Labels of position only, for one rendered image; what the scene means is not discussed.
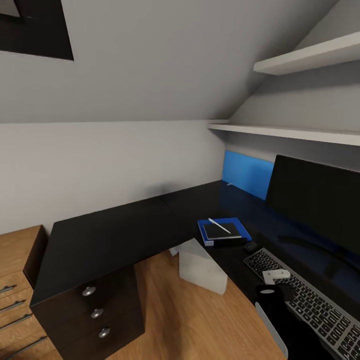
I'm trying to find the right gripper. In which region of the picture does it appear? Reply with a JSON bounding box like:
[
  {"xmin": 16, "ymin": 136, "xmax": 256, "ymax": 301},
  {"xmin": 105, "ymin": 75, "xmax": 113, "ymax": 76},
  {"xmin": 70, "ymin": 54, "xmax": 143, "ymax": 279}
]
[{"xmin": 255, "ymin": 283, "xmax": 297, "ymax": 302}]

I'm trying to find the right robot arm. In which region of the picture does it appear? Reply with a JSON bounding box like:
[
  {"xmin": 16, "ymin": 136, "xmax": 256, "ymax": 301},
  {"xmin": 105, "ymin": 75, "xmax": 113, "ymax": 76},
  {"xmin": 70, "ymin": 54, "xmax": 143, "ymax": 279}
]
[{"xmin": 255, "ymin": 269, "xmax": 335, "ymax": 360}]

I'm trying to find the folder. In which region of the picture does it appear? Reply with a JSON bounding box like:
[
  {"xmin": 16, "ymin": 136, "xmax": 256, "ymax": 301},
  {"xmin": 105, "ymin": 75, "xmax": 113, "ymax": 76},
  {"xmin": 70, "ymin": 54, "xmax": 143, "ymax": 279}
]
[{"xmin": 198, "ymin": 217, "xmax": 252, "ymax": 246}]

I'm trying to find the keyboard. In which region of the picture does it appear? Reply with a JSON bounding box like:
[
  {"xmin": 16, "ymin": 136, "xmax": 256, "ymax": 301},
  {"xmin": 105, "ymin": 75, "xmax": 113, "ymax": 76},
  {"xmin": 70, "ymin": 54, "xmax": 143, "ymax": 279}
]
[{"xmin": 243, "ymin": 247, "xmax": 360, "ymax": 360}]

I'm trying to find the notebook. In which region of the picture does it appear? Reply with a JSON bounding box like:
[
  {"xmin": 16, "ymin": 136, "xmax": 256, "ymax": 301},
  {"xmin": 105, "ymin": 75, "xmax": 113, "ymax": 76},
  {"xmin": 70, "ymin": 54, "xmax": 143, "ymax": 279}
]
[{"xmin": 203, "ymin": 223, "xmax": 241, "ymax": 240}]

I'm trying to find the monitor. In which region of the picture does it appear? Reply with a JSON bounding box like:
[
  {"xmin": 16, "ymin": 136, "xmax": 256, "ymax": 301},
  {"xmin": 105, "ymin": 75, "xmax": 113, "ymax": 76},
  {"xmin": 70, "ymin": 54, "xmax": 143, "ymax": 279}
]
[{"xmin": 264, "ymin": 154, "xmax": 360, "ymax": 275}]

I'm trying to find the mouse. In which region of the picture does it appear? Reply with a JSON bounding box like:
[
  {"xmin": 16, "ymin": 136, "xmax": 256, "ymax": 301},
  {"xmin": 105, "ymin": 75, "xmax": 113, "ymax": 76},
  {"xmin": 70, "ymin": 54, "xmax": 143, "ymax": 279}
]
[{"xmin": 244, "ymin": 241, "xmax": 258, "ymax": 253}]

